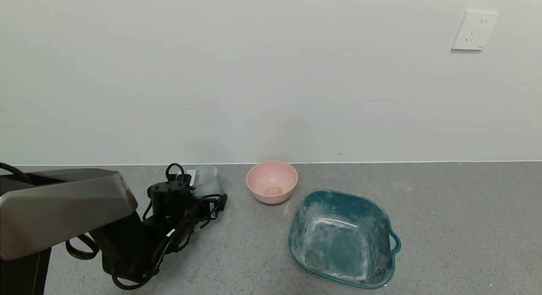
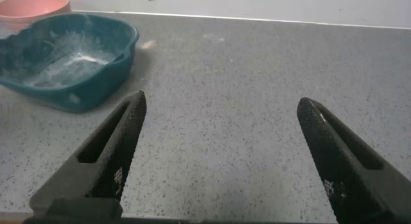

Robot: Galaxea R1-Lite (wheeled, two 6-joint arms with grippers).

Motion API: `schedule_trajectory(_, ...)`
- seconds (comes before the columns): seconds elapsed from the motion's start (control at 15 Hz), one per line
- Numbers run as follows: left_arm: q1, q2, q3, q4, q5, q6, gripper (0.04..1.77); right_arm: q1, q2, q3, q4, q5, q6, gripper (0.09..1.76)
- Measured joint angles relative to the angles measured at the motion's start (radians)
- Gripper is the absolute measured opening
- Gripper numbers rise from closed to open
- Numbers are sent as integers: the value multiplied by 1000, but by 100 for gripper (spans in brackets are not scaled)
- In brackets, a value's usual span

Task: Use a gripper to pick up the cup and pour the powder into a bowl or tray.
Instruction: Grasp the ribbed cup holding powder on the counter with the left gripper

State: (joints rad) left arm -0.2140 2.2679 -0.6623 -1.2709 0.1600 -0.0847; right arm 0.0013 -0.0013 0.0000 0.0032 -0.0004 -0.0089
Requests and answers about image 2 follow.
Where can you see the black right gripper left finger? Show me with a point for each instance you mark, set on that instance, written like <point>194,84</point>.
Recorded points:
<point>109,160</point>

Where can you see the pink bowl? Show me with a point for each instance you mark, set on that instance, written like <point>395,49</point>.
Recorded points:
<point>29,7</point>

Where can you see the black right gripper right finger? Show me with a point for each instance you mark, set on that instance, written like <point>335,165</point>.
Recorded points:
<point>346,166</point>

